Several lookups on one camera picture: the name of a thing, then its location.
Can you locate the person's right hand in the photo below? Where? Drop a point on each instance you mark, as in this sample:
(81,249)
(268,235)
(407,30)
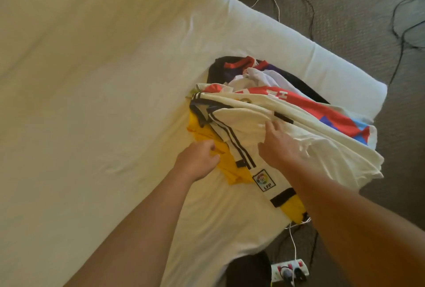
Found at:
(279,147)

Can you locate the person's left hand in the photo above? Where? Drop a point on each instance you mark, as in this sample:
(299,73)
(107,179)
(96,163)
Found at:
(196,160)

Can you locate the red blue white jersey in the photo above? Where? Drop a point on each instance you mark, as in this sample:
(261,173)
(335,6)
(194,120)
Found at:
(312,107)

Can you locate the white football jersey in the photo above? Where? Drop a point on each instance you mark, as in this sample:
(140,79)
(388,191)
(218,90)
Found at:
(332,157)

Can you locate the person's left forearm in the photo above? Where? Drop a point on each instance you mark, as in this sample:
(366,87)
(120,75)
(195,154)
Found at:
(133,237)

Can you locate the person's right forearm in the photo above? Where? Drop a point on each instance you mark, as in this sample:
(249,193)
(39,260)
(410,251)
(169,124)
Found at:
(358,223)

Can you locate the white bed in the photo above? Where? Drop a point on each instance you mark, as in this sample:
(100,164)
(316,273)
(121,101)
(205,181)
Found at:
(99,84)

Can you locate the white power strip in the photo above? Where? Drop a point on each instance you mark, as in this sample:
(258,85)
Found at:
(289,271)

